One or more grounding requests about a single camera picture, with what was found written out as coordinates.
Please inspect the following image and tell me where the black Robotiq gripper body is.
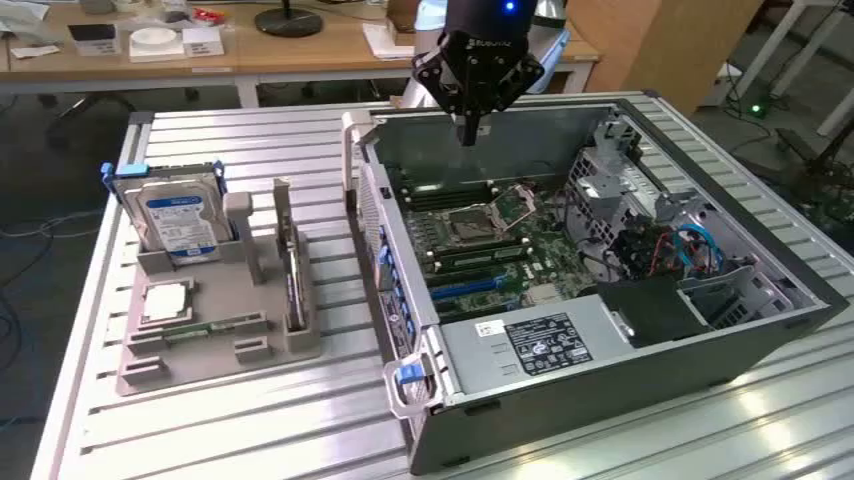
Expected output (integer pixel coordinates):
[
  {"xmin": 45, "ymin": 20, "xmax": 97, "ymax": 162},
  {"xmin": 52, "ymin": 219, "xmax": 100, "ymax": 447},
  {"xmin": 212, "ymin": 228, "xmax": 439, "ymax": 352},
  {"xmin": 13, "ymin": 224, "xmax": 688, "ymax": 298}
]
[{"xmin": 436, "ymin": 0, "xmax": 536, "ymax": 116}]

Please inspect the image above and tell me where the black graphics card metal bracket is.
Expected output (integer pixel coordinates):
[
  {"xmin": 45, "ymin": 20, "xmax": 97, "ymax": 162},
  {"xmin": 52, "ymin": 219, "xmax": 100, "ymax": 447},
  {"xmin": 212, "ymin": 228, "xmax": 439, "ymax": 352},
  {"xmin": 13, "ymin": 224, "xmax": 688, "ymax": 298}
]
[{"xmin": 270, "ymin": 175, "xmax": 313, "ymax": 335}]

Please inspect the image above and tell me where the white paper stack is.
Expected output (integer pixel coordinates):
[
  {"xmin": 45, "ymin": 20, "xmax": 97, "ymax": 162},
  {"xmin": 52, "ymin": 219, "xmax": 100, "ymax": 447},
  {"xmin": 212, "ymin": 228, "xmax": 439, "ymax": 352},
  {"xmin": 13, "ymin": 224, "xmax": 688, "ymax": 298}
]
[{"xmin": 361, "ymin": 22, "xmax": 419, "ymax": 61}]

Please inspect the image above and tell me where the brown cardboard box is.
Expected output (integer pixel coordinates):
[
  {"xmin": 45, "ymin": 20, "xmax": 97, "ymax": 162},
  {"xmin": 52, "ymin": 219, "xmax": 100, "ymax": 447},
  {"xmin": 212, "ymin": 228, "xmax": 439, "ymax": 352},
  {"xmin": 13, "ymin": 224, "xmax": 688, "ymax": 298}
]
[{"xmin": 385, "ymin": 0, "xmax": 421, "ymax": 34}]

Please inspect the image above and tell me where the wooden cabinet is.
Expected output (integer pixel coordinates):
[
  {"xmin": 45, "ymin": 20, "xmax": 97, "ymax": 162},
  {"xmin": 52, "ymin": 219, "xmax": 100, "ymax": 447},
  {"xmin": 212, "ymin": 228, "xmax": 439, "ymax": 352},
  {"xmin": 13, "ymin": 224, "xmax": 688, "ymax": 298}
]
[{"xmin": 565, "ymin": 0, "xmax": 766, "ymax": 114}]

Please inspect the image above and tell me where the metal socket cover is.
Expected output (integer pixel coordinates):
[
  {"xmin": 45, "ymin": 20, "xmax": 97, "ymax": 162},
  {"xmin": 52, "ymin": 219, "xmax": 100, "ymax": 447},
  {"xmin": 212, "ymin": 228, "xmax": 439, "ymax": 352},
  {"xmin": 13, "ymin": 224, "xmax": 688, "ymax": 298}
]
[{"xmin": 491, "ymin": 182, "xmax": 543, "ymax": 234}]

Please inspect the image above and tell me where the black round lamp base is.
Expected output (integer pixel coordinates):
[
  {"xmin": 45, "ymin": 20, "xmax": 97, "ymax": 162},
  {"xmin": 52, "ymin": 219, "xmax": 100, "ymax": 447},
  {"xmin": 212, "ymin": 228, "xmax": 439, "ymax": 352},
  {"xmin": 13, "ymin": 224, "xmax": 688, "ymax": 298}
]
[{"xmin": 252, "ymin": 0, "xmax": 327, "ymax": 38}]

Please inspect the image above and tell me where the black RAM slot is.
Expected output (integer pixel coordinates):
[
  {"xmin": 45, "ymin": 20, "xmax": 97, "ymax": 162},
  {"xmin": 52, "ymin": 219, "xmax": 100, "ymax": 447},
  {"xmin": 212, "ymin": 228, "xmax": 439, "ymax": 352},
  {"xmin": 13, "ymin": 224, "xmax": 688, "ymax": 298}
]
[
  {"xmin": 401, "ymin": 182, "xmax": 493, "ymax": 197},
  {"xmin": 404, "ymin": 193, "xmax": 499, "ymax": 210}
]

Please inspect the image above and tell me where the perforated metal drive cage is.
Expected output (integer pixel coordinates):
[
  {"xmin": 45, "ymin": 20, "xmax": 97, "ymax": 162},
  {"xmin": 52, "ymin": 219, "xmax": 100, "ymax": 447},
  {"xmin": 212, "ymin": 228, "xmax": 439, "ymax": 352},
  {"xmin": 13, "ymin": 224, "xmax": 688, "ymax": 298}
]
[{"xmin": 565, "ymin": 147, "xmax": 668, "ymax": 241}]

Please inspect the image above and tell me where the white control box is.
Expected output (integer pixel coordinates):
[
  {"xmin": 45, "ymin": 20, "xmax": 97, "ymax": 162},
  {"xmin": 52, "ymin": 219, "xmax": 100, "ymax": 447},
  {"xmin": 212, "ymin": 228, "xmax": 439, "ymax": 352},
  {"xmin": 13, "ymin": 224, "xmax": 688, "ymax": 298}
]
[{"xmin": 699, "ymin": 62, "xmax": 747, "ymax": 109}]

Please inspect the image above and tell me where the CPU socket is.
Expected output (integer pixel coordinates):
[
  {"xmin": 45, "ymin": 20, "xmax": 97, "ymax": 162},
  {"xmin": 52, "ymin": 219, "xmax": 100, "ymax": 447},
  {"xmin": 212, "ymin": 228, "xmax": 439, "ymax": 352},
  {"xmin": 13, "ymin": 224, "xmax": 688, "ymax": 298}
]
[{"xmin": 445, "ymin": 203, "xmax": 512, "ymax": 247}]

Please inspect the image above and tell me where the white box with label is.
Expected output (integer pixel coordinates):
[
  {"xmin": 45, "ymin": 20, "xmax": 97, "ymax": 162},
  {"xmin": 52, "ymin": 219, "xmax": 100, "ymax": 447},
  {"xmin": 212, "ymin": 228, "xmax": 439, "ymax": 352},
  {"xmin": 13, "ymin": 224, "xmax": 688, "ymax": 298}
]
[{"xmin": 180, "ymin": 26, "xmax": 225, "ymax": 59}]

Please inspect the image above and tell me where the green motherboard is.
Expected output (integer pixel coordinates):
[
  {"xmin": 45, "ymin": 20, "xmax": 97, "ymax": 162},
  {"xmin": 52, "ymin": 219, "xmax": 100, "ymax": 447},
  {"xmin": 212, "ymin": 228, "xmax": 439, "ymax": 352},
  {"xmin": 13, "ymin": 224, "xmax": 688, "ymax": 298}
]
[{"xmin": 399, "ymin": 169, "xmax": 601, "ymax": 321}]

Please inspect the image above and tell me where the black installed RAM stick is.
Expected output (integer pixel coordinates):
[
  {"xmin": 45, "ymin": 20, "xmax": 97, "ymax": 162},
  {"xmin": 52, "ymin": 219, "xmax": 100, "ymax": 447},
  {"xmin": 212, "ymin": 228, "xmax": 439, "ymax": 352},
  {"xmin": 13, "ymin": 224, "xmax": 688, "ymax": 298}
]
[{"xmin": 436, "ymin": 243, "xmax": 532, "ymax": 269}]

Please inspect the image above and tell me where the blue expansion slot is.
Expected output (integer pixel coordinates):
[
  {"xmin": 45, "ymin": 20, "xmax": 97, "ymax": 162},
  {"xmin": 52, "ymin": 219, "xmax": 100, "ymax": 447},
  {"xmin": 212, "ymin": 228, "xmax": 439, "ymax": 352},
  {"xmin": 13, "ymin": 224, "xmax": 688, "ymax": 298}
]
[{"xmin": 429, "ymin": 278, "xmax": 505, "ymax": 302}]

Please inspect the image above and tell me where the silver chipset heatsink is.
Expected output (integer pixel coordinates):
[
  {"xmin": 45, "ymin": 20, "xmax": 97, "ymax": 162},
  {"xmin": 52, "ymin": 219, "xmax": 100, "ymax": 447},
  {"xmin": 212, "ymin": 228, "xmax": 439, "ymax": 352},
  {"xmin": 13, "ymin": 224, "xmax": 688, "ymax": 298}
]
[{"xmin": 523, "ymin": 287, "xmax": 568, "ymax": 306}]

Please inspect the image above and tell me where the dark floor equipment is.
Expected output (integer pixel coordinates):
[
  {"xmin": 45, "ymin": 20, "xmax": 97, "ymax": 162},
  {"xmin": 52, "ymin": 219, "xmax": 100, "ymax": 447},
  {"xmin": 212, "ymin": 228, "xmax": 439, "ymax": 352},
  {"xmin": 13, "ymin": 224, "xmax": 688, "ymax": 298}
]
[{"xmin": 772, "ymin": 127, "xmax": 854, "ymax": 226}]

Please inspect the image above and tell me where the hard disk with blue carrier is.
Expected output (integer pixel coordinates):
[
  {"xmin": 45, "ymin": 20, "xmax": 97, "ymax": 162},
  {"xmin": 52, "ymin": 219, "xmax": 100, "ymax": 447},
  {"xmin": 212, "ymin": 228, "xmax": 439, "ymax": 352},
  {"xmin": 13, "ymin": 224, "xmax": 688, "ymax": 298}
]
[{"xmin": 98, "ymin": 159, "xmax": 232, "ymax": 266}]

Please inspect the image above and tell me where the white box black top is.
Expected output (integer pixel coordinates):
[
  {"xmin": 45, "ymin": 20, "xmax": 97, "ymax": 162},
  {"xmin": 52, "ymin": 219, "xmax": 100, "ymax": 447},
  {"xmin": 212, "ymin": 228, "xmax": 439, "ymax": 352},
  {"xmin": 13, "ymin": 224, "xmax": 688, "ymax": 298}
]
[{"xmin": 65, "ymin": 23, "xmax": 125, "ymax": 57}]

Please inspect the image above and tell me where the black office chair base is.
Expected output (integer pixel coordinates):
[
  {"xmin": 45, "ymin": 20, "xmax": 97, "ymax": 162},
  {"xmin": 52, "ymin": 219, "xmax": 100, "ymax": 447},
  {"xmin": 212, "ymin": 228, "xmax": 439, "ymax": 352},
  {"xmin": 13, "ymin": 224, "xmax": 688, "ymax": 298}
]
[{"xmin": 38, "ymin": 89, "xmax": 138, "ymax": 147}]

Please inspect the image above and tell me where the wooden desk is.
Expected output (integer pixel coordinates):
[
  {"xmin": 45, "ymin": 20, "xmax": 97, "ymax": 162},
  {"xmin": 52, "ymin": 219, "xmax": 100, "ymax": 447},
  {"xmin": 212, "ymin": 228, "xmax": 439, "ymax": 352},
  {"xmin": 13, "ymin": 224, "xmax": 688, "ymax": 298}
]
[{"xmin": 0, "ymin": 0, "xmax": 601, "ymax": 109}]

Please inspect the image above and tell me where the grey metal disk bay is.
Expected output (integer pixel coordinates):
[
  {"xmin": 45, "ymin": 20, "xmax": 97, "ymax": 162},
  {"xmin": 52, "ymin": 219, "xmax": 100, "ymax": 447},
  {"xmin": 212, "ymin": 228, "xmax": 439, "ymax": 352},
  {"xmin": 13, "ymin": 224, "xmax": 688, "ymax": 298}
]
[{"xmin": 676, "ymin": 264, "xmax": 802, "ymax": 331}]

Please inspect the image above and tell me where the grey plastic parts rack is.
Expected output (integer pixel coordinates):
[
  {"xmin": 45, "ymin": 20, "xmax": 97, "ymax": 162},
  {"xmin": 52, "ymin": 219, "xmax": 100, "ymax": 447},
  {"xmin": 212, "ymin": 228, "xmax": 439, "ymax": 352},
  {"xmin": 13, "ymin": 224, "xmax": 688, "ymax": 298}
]
[{"xmin": 116, "ymin": 191, "xmax": 328, "ymax": 399}]

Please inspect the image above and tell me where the grey power supply unit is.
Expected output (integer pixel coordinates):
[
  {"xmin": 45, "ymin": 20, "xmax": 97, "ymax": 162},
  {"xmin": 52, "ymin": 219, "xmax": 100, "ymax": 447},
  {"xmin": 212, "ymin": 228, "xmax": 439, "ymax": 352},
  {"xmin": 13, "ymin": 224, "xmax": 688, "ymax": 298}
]
[{"xmin": 436, "ymin": 294, "xmax": 635, "ymax": 396}]

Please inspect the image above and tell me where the white note card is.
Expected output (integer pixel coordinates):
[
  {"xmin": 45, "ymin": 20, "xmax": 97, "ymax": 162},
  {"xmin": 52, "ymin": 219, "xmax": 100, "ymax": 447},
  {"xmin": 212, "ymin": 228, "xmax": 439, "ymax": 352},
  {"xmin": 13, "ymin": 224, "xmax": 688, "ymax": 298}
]
[{"xmin": 9, "ymin": 44, "xmax": 61, "ymax": 60}]

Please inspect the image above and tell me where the silver CPU chip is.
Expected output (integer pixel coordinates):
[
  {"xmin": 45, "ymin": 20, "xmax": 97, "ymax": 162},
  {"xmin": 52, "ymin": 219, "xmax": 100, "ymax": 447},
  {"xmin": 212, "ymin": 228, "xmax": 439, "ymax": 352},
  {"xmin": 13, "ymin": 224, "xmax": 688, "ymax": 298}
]
[{"xmin": 142, "ymin": 284, "xmax": 192, "ymax": 324}]

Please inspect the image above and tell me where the clear bag with papers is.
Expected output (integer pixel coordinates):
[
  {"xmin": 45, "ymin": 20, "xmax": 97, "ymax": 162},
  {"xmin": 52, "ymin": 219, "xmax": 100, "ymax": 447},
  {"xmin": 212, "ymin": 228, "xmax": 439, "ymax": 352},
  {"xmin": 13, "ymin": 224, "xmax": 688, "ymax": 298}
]
[{"xmin": 0, "ymin": 0, "xmax": 53, "ymax": 26}]

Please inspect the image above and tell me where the green RAM stick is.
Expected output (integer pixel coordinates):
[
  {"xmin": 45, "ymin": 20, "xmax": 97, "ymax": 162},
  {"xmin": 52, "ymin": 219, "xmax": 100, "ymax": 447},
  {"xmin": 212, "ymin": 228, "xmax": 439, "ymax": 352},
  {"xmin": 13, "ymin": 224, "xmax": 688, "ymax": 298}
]
[{"xmin": 162, "ymin": 319, "xmax": 238, "ymax": 344}]

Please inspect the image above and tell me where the open dark grey PC case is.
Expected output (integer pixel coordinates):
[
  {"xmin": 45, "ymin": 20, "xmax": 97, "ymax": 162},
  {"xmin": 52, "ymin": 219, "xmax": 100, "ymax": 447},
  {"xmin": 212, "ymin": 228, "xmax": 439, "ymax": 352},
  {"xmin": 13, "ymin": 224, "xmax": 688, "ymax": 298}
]
[{"xmin": 340, "ymin": 97, "xmax": 850, "ymax": 476}]

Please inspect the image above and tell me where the white table frame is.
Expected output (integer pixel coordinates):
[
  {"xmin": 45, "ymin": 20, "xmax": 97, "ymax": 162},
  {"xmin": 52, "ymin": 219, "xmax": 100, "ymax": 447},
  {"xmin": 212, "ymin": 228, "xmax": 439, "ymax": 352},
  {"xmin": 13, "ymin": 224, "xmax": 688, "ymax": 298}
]
[{"xmin": 730, "ymin": 0, "xmax": 854, "ymax": 136}]

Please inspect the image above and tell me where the black wire connector block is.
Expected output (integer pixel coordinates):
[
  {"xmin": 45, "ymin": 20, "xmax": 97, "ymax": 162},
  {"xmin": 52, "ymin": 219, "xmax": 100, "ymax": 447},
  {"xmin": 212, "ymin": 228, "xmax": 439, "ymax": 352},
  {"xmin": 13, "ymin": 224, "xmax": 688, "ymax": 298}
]
[{"xmin": 609, "ymin": 227, "xmax": 661, "ymax": 281}]

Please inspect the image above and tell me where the blue wire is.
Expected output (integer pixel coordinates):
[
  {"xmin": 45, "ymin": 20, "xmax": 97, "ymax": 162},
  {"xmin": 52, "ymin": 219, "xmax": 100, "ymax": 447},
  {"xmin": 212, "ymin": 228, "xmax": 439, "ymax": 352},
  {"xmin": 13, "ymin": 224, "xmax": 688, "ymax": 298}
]
[{"xmin": 672, "ymin": 224, "xmax": 726, "ymax": 274}]

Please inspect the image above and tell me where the blue floor cable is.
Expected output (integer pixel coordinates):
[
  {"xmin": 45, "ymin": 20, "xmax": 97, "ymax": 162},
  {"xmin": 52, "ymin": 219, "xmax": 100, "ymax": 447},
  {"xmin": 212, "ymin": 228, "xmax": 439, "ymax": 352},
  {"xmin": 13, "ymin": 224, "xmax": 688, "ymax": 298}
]
[{"xmin": 0, "ymin": 234, "xmax": 58, "ymax": 431}]

